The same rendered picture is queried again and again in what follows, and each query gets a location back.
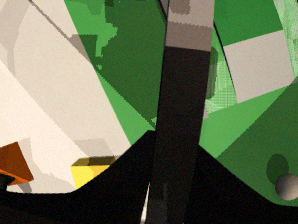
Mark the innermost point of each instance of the green putting mat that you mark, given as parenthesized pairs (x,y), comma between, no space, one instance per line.
(257,140)

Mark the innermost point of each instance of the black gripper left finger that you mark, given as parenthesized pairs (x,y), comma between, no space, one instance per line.
(115,196)

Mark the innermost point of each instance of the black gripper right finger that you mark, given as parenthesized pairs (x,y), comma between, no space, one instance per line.
(218,197)

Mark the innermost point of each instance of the red putter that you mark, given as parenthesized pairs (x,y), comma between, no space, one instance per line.
(181,106)

